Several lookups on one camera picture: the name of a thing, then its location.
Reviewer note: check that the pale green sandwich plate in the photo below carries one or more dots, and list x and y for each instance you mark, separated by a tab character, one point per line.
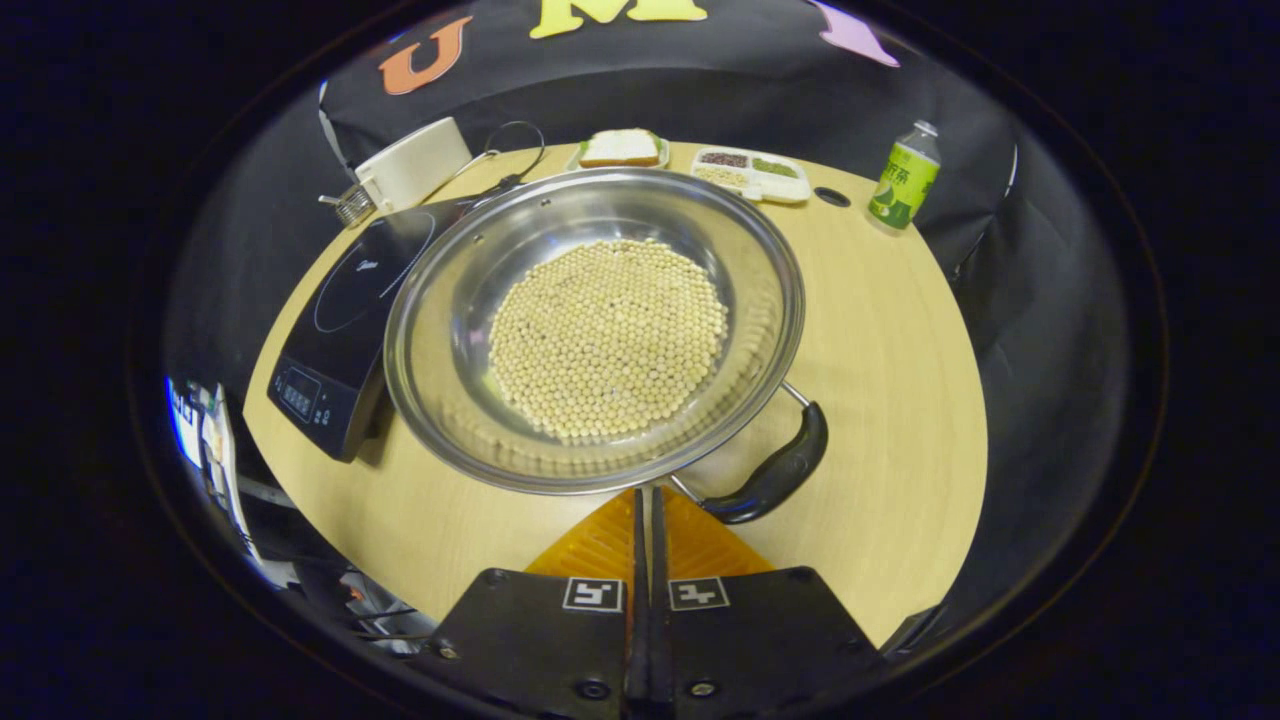
663	158

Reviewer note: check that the stainless steel pot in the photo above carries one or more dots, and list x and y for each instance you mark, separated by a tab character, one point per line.
470	300

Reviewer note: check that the white printed board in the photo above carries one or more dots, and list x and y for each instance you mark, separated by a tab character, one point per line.
195	420

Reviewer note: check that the white toaster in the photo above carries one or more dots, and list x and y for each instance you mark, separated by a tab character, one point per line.
415	165

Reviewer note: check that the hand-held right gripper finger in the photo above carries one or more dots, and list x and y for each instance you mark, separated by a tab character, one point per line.
660	600
640	600

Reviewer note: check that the green drink bottle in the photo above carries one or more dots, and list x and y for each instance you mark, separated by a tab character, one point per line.
905	185

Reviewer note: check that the black induction cooktop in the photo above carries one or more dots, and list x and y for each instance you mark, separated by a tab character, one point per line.
330	340

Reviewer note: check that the white bread sandwich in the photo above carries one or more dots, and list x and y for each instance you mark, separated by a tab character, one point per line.
620	148

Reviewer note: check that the pile of soybeans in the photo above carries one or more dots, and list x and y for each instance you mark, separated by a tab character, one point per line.
600	340

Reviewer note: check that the white divided bean tray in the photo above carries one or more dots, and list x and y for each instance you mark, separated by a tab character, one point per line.
790	188

